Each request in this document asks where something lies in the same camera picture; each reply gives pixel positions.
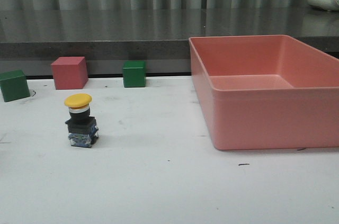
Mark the yellow push button switch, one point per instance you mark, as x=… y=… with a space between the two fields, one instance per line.
x=82 y=128

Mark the green cube middle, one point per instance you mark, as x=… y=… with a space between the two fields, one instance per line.
x=134 y=74

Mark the green cube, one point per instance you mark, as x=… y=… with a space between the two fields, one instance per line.
x=14 y=85
x=134 y=74

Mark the pink plastic bin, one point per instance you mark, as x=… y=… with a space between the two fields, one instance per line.
x=265 y=92

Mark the pink wooden cube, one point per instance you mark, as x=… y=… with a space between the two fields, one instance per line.
x=69 y=72

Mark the grey stone counter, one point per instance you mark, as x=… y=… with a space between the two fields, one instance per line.
x=32 y=40

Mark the green cube left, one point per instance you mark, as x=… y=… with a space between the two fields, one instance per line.
x=14 y=85

